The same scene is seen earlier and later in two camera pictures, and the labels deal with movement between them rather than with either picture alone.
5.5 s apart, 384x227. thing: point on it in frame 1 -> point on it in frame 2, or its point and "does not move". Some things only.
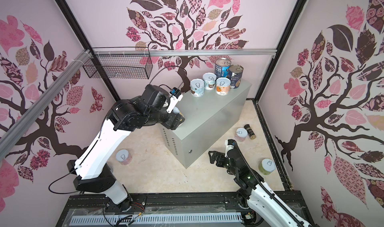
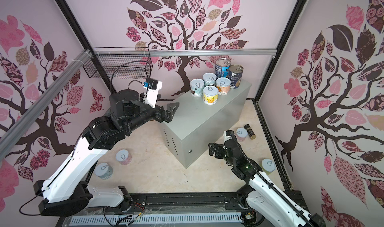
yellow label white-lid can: (176, 110) -> (210, 94)
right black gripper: (221, 156) -> (219, 147)
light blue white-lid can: (197, 87) does not move
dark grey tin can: (235, 74) does not move
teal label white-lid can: (209, 80) does not move
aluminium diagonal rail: (12, 132) does not move
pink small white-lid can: (240, 134) does not move
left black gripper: (172, 120) -> (168, 115)
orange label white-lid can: (222, 86) does not move
